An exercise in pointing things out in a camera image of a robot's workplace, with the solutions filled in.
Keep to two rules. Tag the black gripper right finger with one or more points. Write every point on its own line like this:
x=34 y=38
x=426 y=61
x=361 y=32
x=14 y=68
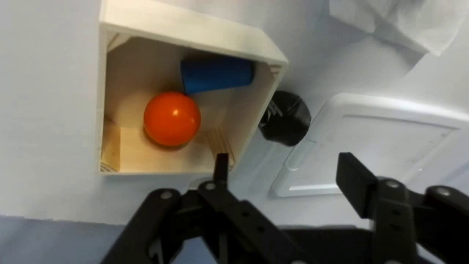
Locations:
x=396 y=221

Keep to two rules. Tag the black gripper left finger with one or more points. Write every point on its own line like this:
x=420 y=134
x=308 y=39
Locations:
x=215 y=230

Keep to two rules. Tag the small black object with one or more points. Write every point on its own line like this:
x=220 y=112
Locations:
x=285 y=120

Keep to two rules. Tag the white plastic lid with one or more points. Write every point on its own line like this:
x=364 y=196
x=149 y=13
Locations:
x=382 y=137

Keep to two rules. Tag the orange ball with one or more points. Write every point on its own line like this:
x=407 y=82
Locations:
x=172 y=120

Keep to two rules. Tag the blue cylinder block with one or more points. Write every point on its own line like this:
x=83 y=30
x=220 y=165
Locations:
x=218 y=74

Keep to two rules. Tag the open wooden box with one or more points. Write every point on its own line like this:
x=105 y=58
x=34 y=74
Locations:
x=127 y=98

